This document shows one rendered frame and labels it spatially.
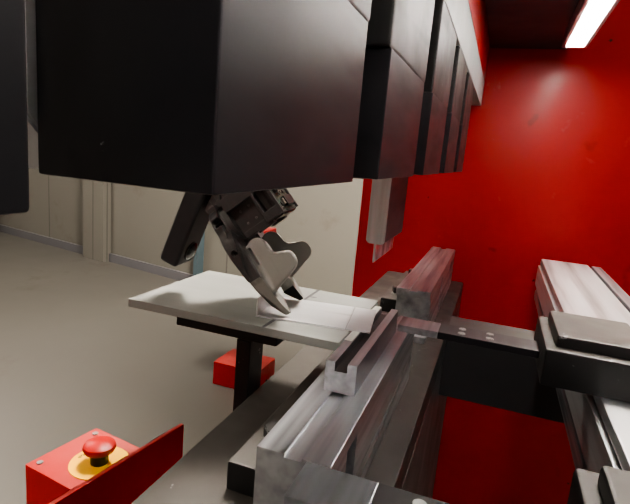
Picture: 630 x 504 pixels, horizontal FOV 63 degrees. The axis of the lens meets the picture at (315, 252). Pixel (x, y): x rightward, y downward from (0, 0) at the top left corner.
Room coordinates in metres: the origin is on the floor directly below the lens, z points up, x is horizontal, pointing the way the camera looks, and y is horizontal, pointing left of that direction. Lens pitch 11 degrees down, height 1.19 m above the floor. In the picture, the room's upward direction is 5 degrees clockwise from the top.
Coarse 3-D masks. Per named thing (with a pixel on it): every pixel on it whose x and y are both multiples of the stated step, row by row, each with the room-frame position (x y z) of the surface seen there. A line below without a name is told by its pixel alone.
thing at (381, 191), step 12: (372, 180) 0.53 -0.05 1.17; (384, 180) 0.53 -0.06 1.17; (396, 180) 0.55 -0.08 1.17; (372, 192) 0.53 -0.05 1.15; (384, 192) 0.53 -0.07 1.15; (396, 192) 0.56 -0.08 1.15; (372, 204) 0.53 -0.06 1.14; (384, 204) 0.53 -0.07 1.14; (396, 204) 0.56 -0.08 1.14; (372, 216) 0.53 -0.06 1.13; (384, 216) 0.53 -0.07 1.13; (396, 216) 0.57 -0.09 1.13; (372, 228) 0.53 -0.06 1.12; (384, 228) 0.52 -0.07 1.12; (396, 228) 0.58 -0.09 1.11; (372, 240) 0.53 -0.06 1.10; (384, 240) 0.52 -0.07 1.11; (384, 252) 0.58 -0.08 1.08
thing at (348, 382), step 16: (384, 320) 0.58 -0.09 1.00; (368, 336) 0.55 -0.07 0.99; (384, 336) 0.56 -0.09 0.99; (336, 352) 0.47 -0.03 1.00; (352, 352) 0.50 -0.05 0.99; (368, 352) 0.48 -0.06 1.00; (336, 368) 0.45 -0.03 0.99; (352, 368) 0.44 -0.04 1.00; (368, 368) 0.49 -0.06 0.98; (336, 384) 0.45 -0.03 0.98; (352, 384) 0.44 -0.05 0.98
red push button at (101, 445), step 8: (88, 440) 0.58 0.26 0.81; (96, 440) 0.58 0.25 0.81; (104, 440) 0.58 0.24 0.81; (112, 440) 0.59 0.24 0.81; (88, 448) 0.57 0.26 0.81; (96, 448) 0.57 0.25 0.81; (104, 448) 0.57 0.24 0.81; (112, 448) 0.58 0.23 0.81; (88, 456) 0.56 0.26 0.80; (96, 456) 0.56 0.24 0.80; (104, 456) 0.57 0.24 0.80; (96, 464) 0.57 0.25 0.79; (104, 464) 0.58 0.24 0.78
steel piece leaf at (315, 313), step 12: (264, 300) 0.58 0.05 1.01; (288, 300) 0.62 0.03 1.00; (300, 300) 0.63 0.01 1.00; (264, 312) 0.57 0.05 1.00; (276, 312) 0.57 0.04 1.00; (300, 312) 0.58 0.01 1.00; (312, 312) 0.58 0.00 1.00; (324, 312) 0.59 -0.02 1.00; (336, 312) 0.59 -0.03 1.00; (348, 312) 0.59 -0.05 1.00; (312, 324) 0.54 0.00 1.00; (324, 324) 0.54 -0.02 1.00; (336, 324) 0.55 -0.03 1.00
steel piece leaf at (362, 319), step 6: (354, 312) 0.60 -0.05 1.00; (360, 312) 0.60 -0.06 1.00; (366, 312) 0.60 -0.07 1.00; (372, 312) 0.60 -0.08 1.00; (354, 318) 0.57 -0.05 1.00; (360, 318) 0.58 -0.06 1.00; (366, 318) 0.58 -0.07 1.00; (372, 318) 0.58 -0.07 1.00; (348, 324) 0.55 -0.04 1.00; (354, 324) 0.55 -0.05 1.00; (360, 324) 0.55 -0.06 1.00; (366, 324) 0.56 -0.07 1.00; (354, 330) 0.53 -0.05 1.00; (360, 330) 0.53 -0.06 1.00; (366, 330) 0.53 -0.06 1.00
